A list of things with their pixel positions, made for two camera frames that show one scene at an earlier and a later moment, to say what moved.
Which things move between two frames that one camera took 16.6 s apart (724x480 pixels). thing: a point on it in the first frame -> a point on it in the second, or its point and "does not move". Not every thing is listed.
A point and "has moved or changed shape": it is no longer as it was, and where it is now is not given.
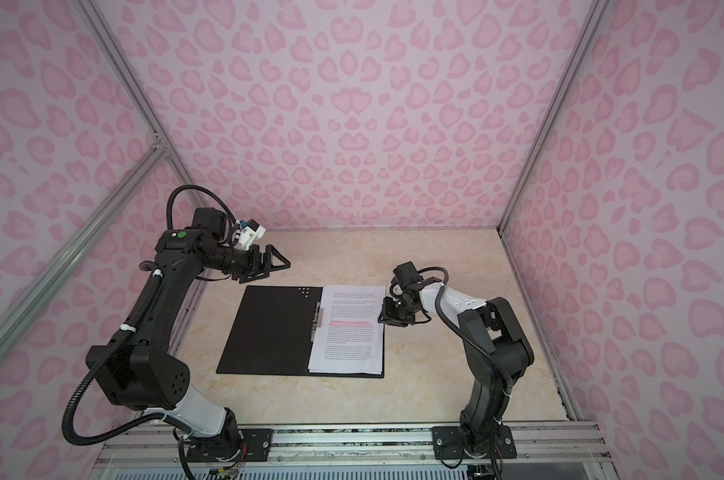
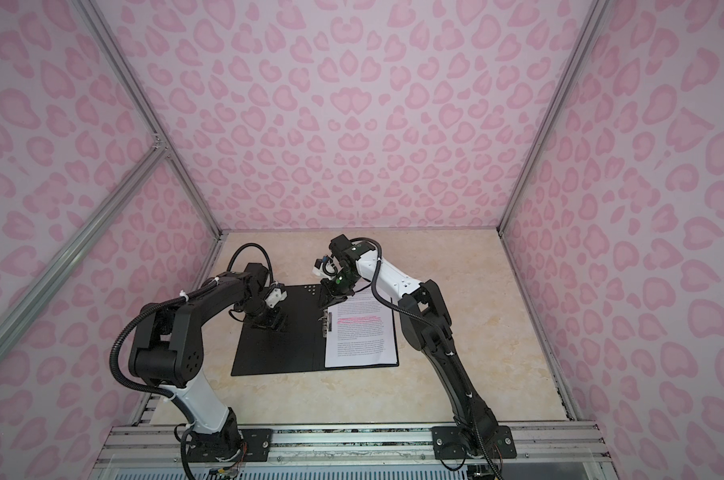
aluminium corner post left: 128,78 does not move
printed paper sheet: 351,337 has moved or changed shape
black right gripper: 388,316 -> 331,294
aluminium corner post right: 594,19 does not move
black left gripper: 256,269 -> 276,322
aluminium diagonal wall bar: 80,248 does not move
